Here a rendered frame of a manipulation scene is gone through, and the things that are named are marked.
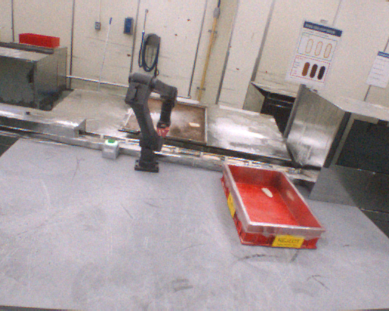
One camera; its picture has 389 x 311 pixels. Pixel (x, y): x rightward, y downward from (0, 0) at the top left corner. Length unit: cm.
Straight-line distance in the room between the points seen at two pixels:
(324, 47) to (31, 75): 333
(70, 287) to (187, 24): 468
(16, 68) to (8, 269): 343
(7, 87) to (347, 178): 393
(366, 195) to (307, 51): 114
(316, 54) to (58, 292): 212
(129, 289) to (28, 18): 544
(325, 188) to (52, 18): 512
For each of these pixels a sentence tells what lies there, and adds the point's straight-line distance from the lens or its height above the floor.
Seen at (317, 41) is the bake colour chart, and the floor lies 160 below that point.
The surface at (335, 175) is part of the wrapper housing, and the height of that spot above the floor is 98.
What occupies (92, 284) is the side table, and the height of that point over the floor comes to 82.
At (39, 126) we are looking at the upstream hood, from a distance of 163.
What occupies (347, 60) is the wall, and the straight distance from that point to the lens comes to 581.
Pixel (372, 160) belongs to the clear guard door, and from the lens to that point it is 159.
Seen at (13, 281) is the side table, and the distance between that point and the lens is 91.
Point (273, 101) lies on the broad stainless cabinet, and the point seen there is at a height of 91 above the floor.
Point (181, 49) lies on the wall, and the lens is 514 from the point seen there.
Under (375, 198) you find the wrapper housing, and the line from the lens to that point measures 173.
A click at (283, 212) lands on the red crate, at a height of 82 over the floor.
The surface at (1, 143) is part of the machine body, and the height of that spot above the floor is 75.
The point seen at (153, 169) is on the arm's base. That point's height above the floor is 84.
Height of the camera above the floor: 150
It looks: 25 degrees down
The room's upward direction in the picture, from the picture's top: 12 degrees clockwise
